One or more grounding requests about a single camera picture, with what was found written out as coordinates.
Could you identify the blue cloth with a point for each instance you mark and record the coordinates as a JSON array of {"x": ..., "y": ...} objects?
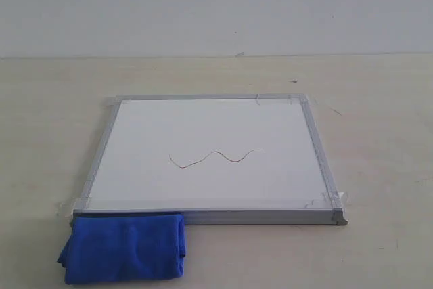
[{"x": 117, "y": 249}]

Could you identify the white aluminium-framed whiteboard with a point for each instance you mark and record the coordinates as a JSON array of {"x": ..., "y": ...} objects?
[{"x": 215, "y": 159}]

